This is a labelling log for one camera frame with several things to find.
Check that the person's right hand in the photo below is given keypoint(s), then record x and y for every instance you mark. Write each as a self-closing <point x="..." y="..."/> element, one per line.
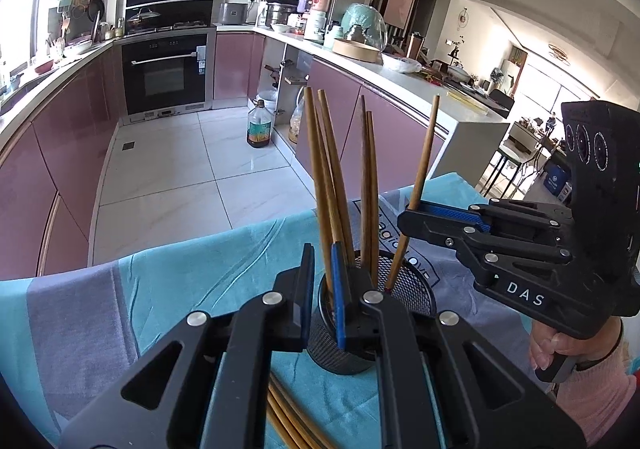
<point x="540" y="344"/>

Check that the stainless steel pot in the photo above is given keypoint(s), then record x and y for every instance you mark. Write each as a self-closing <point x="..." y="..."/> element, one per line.
<point x="279" y="14"/>

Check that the pink wall picture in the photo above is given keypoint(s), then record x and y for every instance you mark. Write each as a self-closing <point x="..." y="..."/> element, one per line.
<point x="402" y="4"/>

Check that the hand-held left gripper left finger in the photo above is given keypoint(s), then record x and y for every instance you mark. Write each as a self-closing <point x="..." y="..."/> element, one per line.
<point x="306" y="301"/>

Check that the bunch of wooden chopsticks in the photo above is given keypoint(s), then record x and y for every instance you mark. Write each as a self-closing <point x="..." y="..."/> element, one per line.
<point x="366" y="179"/>

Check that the long pink base cabinets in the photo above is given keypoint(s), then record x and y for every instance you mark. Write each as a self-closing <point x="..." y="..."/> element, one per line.
<point x="55" y="154"/>

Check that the white plastic bag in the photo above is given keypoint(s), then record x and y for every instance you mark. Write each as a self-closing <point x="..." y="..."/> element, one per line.
<point x="401" y="64"/>

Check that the pot with glass lid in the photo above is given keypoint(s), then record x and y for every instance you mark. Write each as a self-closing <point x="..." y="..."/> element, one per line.
<point x="143" y="18"/>

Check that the black mesh pen holder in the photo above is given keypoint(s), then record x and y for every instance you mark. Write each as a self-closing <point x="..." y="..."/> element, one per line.
<point x="405" y="281"/>

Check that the teal plastic cover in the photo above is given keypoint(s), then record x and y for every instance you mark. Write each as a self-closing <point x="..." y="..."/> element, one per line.
<point x="362" y="24"/>

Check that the yellow flat packet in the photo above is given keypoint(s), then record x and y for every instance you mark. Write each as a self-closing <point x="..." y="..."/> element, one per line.
<point x="467" y="103"/>

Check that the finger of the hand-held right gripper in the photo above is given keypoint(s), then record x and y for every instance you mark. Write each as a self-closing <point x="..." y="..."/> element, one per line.
<point x="452" y="215"/>
<point x="425" y="231"/>

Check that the pink thermos kettle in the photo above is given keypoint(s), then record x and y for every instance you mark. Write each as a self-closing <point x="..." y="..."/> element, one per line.
<point x="324" y="4"/>

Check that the black built-in oven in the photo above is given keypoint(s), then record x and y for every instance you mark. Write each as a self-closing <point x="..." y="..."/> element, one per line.
<point x="165" y="74"/>

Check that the person's right forearm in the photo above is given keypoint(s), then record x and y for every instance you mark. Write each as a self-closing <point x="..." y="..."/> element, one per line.
<point x="600" y="394"/>

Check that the pink peninsula base cabinets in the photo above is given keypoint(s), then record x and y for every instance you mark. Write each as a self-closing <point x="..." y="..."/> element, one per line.
<point x="340" y="104"/>

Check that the red-patterned wooden chopstick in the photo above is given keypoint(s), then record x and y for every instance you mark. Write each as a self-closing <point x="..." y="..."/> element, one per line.
<point x="425" y="154"/>
<point x="300" y="416"/>
<point x="290" y="416"/>
<point x="280" y="424"/>
<point x="316" y="169"/>

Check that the blue and purple tablecloth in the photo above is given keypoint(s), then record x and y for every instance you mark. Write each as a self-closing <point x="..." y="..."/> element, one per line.
<point x="175" y="289"/>

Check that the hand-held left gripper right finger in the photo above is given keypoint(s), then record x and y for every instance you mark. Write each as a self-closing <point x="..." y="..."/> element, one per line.
<point x="340" y="301"/>

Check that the black range hood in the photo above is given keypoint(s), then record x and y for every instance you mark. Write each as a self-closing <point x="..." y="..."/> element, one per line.
<point x="172" y="4"/>

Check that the plastic cooking oil bottle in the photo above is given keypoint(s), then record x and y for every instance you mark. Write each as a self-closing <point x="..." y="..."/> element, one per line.
<point x="259" y="129"/>

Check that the sunburst wall clock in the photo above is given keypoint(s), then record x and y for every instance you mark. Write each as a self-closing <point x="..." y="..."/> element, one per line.
<point x="464" y="22"/>

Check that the round bamboo steamer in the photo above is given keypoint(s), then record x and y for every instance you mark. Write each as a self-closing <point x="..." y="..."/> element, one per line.
<point x="356" y="50"/>

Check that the hanging black frying pan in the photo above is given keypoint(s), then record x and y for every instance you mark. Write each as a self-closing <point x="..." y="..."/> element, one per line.
<point x="96" y="9"/>

